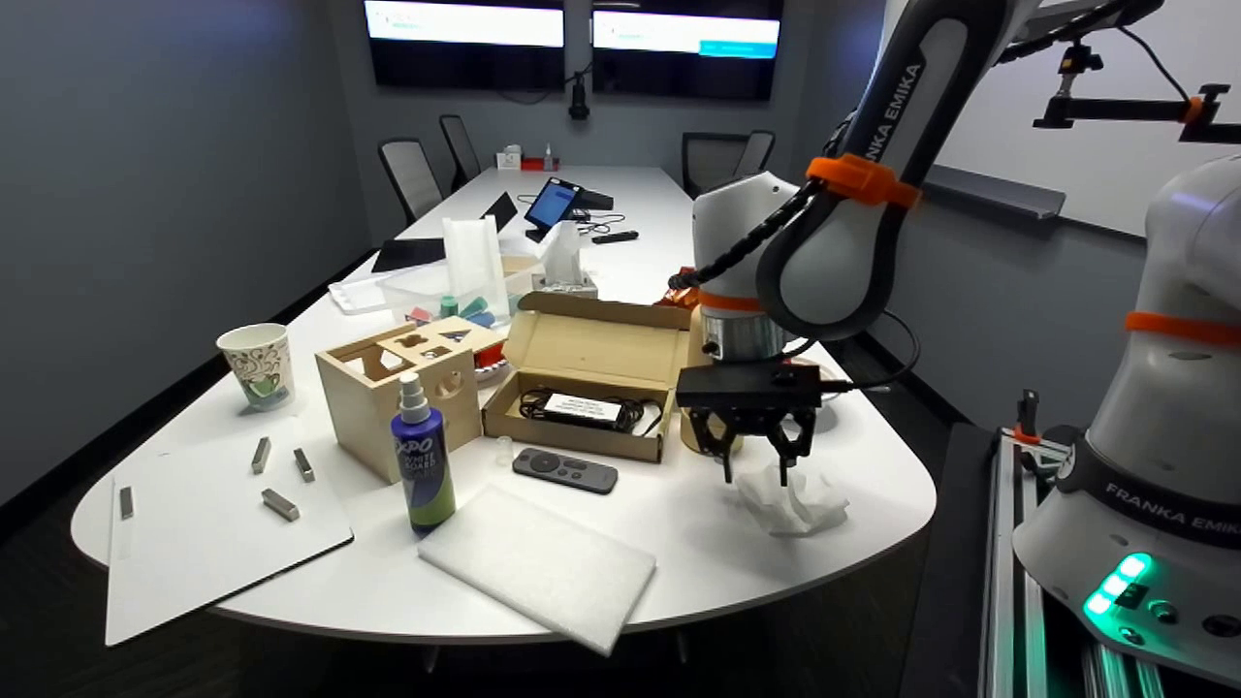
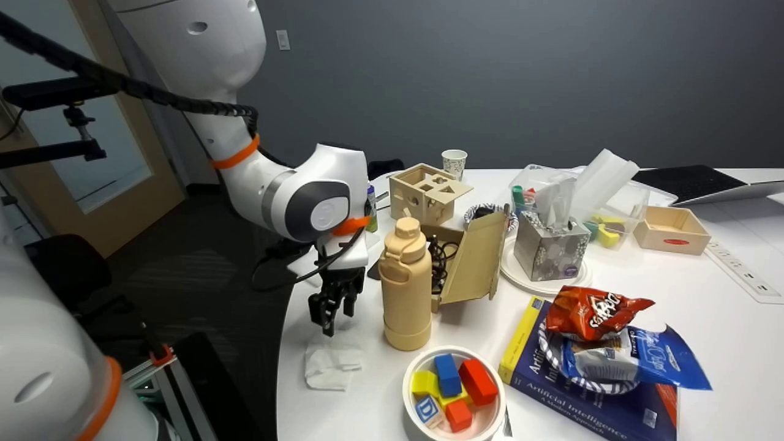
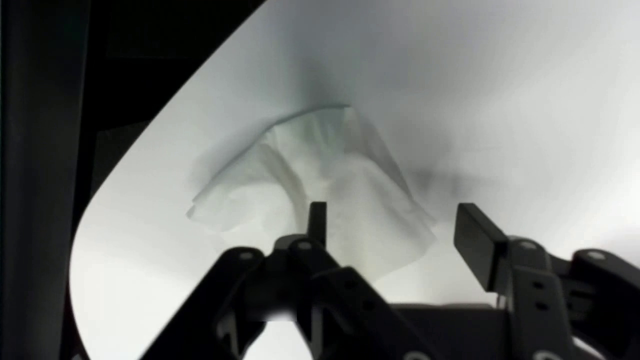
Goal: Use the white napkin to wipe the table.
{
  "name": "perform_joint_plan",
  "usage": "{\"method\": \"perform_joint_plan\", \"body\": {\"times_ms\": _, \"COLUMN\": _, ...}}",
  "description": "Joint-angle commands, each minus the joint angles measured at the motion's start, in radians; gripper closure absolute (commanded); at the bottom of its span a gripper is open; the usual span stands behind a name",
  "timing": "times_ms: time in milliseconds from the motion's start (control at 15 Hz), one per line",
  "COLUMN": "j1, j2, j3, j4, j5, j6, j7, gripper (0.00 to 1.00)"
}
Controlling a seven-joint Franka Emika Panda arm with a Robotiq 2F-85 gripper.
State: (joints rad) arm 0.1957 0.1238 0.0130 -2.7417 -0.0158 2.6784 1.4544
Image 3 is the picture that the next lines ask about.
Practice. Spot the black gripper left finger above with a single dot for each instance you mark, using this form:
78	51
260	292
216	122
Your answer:
292	292

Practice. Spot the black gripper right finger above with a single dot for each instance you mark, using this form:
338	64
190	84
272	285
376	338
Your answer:
532	287

